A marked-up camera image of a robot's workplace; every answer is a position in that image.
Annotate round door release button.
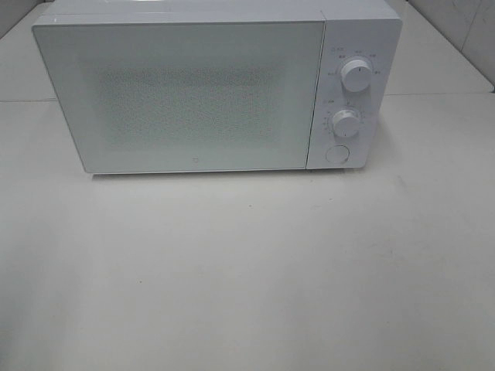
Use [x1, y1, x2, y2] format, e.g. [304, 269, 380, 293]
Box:
[326, 145, 350, 165]

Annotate white microwave knob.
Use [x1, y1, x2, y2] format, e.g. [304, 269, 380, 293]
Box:
[340, 58, 373, 93]
[331, 109, 360, 138]

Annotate white microwave door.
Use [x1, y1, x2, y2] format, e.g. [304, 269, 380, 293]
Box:
[33, 22, 324, 174]

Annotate white microwave oven body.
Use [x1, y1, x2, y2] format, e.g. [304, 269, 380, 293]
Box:
[32, 1, 402, 170]

